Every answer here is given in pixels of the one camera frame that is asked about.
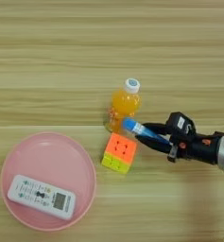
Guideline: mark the orange juice bottle white cap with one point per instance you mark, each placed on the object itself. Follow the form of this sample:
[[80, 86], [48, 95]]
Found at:
[[124, 104]]

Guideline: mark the pink round plate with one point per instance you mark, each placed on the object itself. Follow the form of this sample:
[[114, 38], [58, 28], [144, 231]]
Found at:
[[53, 157]]

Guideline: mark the orange yellow puzzle cube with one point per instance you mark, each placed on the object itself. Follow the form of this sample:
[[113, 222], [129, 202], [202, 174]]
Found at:
[[119, 152]]

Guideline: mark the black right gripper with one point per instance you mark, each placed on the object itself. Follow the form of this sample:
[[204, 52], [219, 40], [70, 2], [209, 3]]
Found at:
[[195, 148]]

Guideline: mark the small black box white label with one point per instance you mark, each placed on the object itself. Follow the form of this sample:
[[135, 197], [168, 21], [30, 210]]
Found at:
[[180, 123]]

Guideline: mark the white remote control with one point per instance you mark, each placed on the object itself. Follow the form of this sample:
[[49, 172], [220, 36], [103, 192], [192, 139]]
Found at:
[[41, 197]]

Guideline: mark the blue glue stick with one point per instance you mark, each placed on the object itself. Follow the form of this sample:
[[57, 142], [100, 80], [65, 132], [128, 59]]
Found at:
[[138, 127]]

